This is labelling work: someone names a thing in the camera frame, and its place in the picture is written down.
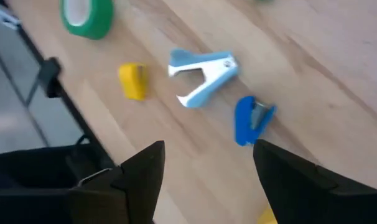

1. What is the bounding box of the blue mini stapler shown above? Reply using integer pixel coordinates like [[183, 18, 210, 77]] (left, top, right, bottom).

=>
[[234, 95, 277, 147]]

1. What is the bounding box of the yellow mini stapler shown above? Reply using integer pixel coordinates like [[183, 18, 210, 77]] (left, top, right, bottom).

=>
[[118, 62, 148, 101]]

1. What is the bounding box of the green tape roll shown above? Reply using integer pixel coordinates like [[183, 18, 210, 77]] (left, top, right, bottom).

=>
[[59, 0, 114, 40]]

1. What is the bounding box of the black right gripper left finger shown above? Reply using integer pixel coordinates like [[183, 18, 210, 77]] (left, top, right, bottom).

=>
[[67, 140, 166, 224]]

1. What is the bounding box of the yellow tape roll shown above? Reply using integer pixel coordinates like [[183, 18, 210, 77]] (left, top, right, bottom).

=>
[[256, 203, 278, 224]]

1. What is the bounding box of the light blue staple remover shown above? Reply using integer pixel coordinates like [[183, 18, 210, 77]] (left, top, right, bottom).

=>
[[167, 48, 240, 109]]

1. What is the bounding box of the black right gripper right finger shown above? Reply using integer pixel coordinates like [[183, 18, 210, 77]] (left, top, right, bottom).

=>
[[253, 139, 377, 224]]

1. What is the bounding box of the black aluminium table frame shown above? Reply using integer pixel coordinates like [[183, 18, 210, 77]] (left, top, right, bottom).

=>
[[0, 0, 116, 169]]

